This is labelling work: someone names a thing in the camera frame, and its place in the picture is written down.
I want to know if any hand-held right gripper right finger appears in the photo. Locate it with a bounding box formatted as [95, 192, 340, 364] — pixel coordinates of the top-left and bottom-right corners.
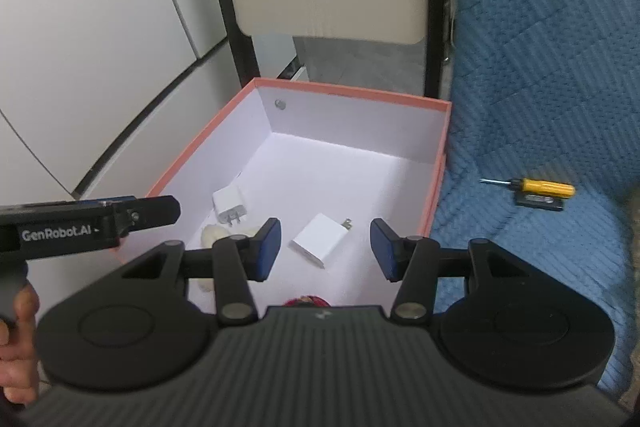
[370, 218, 522, 324]

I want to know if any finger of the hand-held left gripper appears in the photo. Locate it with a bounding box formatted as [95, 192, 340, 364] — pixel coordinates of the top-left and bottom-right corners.
[112, 195, 182, 239]

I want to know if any small white charger plug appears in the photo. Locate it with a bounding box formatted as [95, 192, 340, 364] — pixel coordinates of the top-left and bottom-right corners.
[212, 185, 249, 228]

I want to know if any pink cardboard box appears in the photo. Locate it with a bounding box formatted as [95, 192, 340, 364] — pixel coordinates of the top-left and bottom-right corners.
[117, 77, 453, 309]

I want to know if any white wardrobe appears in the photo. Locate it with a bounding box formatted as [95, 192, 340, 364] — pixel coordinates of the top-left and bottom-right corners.
[0, 0, 237, 204]

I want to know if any large white charger plug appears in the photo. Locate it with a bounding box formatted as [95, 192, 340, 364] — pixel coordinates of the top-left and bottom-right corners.
[289, 213, 355, 269]

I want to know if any red round mirror with ears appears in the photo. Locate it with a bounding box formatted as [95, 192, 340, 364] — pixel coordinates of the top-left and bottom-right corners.
[283, 294, 331, 308]

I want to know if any yellow handle screwdriver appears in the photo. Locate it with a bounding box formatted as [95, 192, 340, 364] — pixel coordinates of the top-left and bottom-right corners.
[480, 177, 576, 199]

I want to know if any cream fluffy hair claw clip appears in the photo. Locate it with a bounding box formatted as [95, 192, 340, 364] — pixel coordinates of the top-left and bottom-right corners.
[191, 224, 261, 294]

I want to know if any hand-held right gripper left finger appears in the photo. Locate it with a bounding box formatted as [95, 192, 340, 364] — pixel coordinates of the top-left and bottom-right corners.
[120, 217, 282, 324]

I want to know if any person's left hand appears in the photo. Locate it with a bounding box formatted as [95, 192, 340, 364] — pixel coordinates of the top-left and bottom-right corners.
[0, 279, 42, 405]

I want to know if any small black rectangular device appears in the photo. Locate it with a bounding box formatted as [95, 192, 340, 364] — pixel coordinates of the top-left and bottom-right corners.
[516, 192, 565, 212]

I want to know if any blue textured chair cover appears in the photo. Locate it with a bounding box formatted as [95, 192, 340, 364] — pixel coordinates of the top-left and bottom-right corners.
[430, 0, 640, 403]

